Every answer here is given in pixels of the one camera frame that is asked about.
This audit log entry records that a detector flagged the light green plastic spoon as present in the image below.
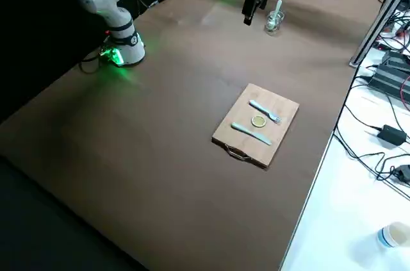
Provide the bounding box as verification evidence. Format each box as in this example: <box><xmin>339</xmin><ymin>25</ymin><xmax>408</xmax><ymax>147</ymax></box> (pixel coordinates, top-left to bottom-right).
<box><xmin>268</xmin><ymin>0</ymin><xmax>283</xmax><ymax>30</ymax></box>

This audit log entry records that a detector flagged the transparent glass spice bottle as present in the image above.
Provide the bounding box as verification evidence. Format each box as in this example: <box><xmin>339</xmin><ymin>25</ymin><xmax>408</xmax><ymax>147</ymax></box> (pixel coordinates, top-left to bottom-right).
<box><xmin>264</xmin><ymin>10</ymin><xmax>286</xmax><ymax>36</ymax></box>

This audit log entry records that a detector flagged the light blue plastic fork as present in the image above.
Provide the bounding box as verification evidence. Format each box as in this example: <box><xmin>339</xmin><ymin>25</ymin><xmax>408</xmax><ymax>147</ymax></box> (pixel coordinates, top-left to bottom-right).
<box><xmin>249</xmin><ymin>99</ymin><xmax>283</xmax><ymax>124</ymax></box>

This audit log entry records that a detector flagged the light green plastic knife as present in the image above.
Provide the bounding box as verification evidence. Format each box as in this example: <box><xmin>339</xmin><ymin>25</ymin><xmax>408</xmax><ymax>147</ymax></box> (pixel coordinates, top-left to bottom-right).
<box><xmin>231</xmin><ymin>122</ymin><xmax>272</xmax><ymax>146</ymax></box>

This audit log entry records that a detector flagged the wooden cutting board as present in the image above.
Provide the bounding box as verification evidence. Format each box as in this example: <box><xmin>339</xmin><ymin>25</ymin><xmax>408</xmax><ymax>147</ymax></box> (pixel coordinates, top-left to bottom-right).
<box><xmin>211</xmin><ymin>83</ymin><xmax>300</xmax><ymax>169</ymax></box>

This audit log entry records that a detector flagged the small black power adapter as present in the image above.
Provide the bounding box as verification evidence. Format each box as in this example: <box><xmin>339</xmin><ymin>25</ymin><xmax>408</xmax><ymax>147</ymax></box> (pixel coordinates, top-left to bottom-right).
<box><xmin>392</xmin><ymin>164</ymin><xmax>410</xmax><ymax>184</ymax></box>
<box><xmin>376</xmin><ymin>124</ymin><xmax>407</xmax><ymax>147</ymax></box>

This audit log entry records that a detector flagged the paper cup with blue band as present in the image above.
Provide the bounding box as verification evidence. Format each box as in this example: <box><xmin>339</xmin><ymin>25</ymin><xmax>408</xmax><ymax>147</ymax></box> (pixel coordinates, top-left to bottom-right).
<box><xmin>376</xmin><ymin>221</ymin><xmax>410</xmax><ymax>251</ymax></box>

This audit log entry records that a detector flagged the aluminium profile post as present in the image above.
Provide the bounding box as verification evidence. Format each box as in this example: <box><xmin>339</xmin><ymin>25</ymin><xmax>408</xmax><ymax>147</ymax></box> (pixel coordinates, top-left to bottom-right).
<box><xmin>348</xmin><ymin>0</ymin><xmax>410</xmax><ymax>67</ymax></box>

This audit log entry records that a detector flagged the black desk cable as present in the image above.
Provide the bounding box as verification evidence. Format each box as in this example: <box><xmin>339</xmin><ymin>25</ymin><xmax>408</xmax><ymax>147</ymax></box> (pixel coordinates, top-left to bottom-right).
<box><xmin>332</xmin><ymin>74</ymin><xmax>410</xmax><ymax>195</ymax></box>

